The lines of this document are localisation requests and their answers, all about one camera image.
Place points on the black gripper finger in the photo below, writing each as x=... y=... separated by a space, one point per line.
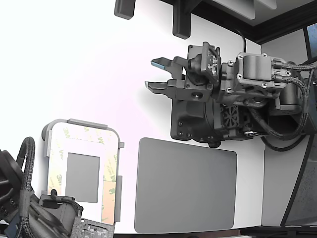
x=173 y=88

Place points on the dark grey auxiliary gripper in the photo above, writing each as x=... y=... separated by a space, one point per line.
x=62 y=210

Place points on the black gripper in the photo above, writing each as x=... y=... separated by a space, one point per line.
x=255 y=72

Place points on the tan 3M tape liner strip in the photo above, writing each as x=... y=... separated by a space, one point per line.
x=110 y=163
x=108 y=203
x=55 y=173
x=86 y=134

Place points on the black six-joint robot arm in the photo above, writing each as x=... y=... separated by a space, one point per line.
x=287 y=96

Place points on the black auxiliary robot arm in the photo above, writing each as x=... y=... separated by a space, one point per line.
x=10 y=188

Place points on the dark grey clamp foot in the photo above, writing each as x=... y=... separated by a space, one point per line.
x=123 y=8
x=182 y=22

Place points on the grey plastic fixture tray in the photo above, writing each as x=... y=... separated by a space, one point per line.
x=119 y=198

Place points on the white plate with window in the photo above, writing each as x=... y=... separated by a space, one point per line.
x=81 y=147

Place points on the light grey panel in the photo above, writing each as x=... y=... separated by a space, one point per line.
x=235 y=7

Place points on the grey flat rectangular mat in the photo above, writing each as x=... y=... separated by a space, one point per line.
x=185 y=186

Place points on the black diagonal strut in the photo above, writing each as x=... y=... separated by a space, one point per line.
x=296 y=183

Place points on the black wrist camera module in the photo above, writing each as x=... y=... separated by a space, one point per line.
x=210 y=62

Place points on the camera circuit board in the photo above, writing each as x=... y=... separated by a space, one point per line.
x=94 y=229

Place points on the black frame rail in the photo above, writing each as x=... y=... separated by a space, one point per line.
x=272 y=29

